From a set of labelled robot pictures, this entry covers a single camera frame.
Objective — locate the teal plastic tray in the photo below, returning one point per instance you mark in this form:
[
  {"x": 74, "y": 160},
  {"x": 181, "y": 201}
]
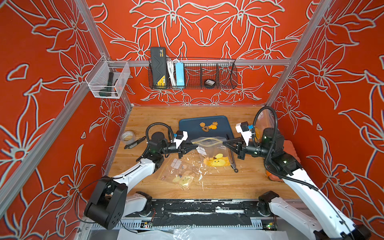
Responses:
[{"x": 192, "y": 126}]

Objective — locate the dark green tool handle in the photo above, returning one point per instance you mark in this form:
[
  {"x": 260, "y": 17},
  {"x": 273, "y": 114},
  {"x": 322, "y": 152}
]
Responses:
[{"x": 108, "y": 89}]

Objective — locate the clear bag yellow print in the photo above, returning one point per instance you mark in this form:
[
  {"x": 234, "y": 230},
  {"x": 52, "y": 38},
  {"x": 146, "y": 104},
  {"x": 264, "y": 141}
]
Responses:
[{"x": 213, "y": 152}]

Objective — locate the clear tape roll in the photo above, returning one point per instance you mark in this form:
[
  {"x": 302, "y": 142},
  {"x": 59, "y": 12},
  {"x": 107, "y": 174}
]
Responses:
[{"x": 128, "y": 137}]

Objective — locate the orange plastic tool case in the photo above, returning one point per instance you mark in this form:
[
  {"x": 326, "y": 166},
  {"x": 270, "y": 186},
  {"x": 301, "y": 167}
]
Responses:
[{"x": 286, "y": 159}]

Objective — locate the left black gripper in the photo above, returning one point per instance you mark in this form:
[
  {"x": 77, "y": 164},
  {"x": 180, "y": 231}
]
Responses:
[{"x": 185, "y": 150}]

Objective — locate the black box yellow label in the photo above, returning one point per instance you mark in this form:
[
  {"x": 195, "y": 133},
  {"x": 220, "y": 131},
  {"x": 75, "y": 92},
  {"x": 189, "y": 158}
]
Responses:
[{"x": 159, "y": 67}]

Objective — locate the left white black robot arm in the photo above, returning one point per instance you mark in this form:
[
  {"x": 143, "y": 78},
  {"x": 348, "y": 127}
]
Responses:
[{"x": 110, "y": 200}]

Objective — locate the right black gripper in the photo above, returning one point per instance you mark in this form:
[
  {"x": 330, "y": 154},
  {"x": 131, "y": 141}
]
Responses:
[{"x": 239, "y": 151}]

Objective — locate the metal kitchen tongs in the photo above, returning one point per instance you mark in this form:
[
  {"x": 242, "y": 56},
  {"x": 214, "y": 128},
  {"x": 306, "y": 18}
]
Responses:
[{"x": 232, "y": 160}]

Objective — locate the clear zip bag white labels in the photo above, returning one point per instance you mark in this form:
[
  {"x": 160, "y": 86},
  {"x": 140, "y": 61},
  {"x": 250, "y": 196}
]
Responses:
[{"x": 182, "y": 173}]

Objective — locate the black wire wall basket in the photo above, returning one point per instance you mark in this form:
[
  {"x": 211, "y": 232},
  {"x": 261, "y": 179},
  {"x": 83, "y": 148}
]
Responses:
[{"x": 196, "y": 71}]

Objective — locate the light blue box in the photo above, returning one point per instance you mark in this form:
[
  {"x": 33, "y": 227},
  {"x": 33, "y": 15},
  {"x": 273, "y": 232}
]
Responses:
[{"x": 180, "y": 77}]

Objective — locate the clear acrylic wall bin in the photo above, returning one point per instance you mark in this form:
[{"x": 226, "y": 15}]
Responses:
[{"x": 98, "y": 77}]

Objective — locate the black mounting base rail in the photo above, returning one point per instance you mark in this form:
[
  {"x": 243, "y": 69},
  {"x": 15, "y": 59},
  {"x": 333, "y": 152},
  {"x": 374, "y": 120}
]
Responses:
[{"x": 164, "y": 207}]

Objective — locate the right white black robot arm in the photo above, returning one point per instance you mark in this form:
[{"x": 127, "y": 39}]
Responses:
[{"x": 327, "y": 222}]

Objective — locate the black marker pen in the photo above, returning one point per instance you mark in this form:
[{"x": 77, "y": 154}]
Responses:
[{"x": 135, "y": 143}]

